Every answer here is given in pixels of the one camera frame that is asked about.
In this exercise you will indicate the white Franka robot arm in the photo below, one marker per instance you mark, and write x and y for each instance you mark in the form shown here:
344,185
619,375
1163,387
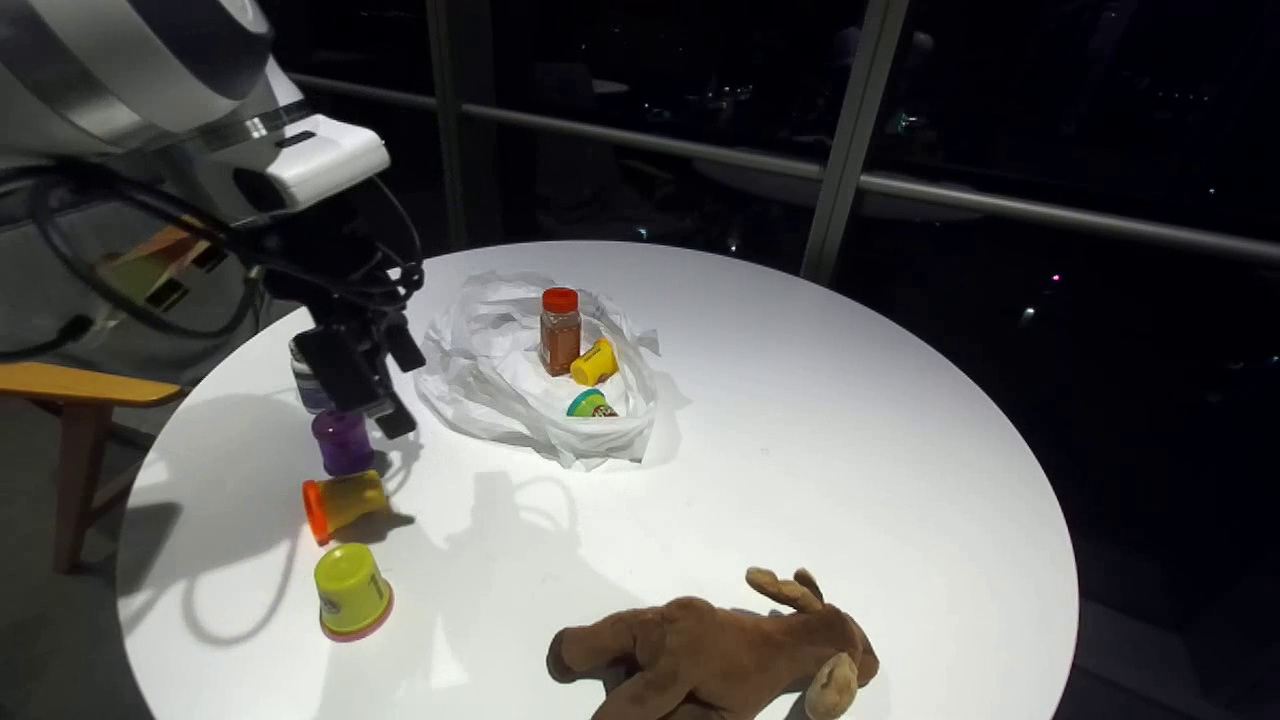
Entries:
132,67

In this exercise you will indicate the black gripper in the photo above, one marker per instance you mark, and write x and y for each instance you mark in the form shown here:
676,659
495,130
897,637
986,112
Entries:
343,266

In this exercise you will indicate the grey window frame post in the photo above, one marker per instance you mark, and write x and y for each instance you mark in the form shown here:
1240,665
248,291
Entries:
461,122
855,134

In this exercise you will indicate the pink-lidded lime play-doh tub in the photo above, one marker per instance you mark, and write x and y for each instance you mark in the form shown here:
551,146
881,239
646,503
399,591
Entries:
348,591

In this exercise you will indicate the wooden stool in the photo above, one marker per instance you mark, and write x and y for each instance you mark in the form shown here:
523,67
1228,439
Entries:
82,387

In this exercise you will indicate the brown plush toy animal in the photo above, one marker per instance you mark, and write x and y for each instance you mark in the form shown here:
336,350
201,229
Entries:
704,653

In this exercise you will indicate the grey window rail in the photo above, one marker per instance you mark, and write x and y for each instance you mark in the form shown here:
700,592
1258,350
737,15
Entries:
745,153

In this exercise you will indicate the purple play-doh tub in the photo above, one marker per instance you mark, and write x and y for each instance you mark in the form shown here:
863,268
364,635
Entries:
344,442

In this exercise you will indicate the translucent white plastic bag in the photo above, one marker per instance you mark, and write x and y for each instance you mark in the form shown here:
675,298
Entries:
495,375

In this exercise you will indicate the small yellow play-doh tub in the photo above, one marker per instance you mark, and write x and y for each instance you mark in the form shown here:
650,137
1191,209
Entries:
599,363

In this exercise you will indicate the orange-lidded yellow play-doh tub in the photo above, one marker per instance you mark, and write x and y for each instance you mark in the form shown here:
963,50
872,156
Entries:
343,505

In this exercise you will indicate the red-capped spice bottle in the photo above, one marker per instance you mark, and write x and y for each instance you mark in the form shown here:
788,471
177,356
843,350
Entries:
559,332

